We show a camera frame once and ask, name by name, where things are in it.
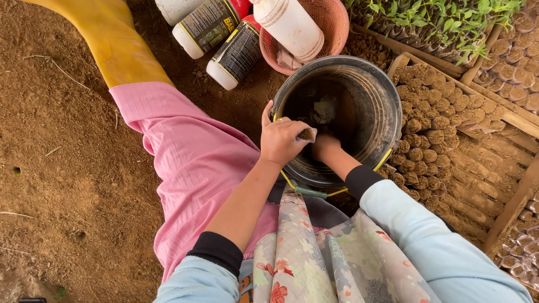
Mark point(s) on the person's right hand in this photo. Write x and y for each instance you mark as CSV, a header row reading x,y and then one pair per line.
x,y
324,146

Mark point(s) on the person's left hand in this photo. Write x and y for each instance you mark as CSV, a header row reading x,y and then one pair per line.
x,y
278,143

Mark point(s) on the small soil-filled seedling bag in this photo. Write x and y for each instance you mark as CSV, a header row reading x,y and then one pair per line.
x,y
307,134

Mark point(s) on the black metal bucket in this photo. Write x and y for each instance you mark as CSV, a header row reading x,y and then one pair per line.
x,y
337,122

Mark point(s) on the crumpled paper scrap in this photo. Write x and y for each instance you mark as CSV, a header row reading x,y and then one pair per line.
x,y
325,110

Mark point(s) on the pink trouser leg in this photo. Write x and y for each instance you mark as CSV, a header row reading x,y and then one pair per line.
x,y
198,168

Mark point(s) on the black-labelled bottle red cap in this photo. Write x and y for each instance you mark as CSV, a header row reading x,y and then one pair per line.
x,y
208,27
236,54

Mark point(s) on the floral scarf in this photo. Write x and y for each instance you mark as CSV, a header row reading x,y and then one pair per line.
x,y
320,252

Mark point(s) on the pile of soil-filled seedling bags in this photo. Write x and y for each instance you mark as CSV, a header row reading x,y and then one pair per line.
x,y
433,126

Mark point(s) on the white plastic bottle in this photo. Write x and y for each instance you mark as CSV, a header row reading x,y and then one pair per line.
x,y
290,27

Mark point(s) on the pink plastic basket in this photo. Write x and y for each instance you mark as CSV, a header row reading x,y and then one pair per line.
x,y
332,25

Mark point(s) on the tray of green seedlings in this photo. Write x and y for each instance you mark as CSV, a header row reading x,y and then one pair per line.
x,y
433,25

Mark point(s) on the plain white bottle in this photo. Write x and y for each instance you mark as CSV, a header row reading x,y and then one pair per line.
x,y
174,9

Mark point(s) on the yellow rubber boot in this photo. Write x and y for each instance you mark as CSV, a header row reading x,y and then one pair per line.
x,y
113,40

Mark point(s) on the rows of filled clear bags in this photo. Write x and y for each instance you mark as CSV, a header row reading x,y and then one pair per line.
x,y
516,63

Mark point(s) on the heap of clear filled bags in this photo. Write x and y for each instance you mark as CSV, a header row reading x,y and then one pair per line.
x,y
520,244

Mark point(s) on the wooden frame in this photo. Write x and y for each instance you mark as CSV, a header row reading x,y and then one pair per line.
x,y
501,118

